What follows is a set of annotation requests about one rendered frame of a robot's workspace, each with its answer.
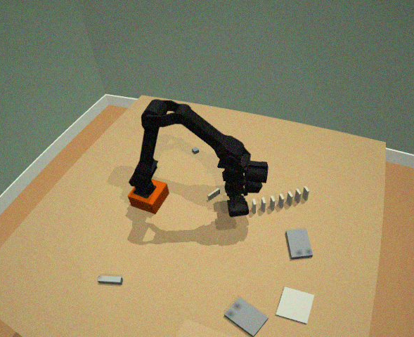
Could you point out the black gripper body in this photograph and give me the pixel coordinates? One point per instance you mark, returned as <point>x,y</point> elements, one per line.
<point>238,206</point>

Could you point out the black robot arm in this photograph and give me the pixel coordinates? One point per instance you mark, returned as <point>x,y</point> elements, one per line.
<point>234,158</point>

